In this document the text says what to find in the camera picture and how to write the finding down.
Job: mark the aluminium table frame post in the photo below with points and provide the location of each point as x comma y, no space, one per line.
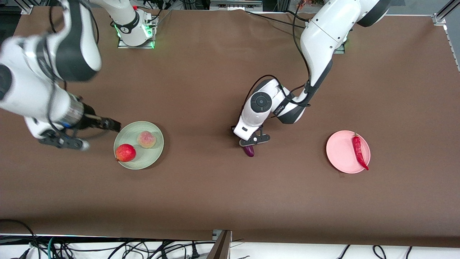
221,244

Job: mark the red pomegranate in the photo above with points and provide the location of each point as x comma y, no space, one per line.
125,153

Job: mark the pink round plate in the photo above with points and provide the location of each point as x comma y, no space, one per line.
339,151

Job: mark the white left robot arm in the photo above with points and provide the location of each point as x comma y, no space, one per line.
316,39

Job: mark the brown table cover sheet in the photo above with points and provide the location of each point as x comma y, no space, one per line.
230,201

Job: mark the small aluminium corner bracket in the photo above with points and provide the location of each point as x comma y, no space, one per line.
27,9

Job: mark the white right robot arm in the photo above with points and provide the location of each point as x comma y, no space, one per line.
75,43

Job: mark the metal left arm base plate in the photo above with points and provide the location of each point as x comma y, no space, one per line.
339,51

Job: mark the red chili pepper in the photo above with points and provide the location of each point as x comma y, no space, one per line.
357,147

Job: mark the orange background object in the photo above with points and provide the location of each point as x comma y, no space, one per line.
303,4

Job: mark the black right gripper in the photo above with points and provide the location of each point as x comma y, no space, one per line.
90,120

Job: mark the grey metal equipment box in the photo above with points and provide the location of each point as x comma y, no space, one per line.
235,5

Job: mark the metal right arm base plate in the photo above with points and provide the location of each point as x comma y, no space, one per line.
124,44

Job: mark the light green round plate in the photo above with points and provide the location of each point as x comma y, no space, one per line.
143,159

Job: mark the pale pink peach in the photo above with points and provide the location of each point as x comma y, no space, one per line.
146,139

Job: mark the long purple eggplant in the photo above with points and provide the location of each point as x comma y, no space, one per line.
249,151

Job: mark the aluminium frame corner profile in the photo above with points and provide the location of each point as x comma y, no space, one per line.
445,12

